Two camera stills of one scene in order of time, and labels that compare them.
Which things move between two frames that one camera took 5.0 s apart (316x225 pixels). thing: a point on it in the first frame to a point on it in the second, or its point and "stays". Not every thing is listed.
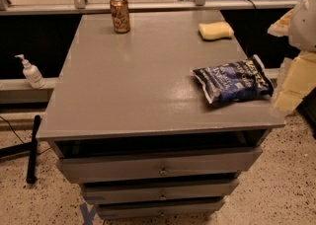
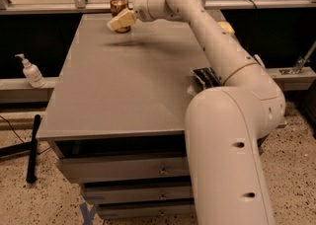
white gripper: x=305 y=25 to x=142 y=5
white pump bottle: x=32 y=73 stays
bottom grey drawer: x=127 y=209 stays
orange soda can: x=119 y=9 stays
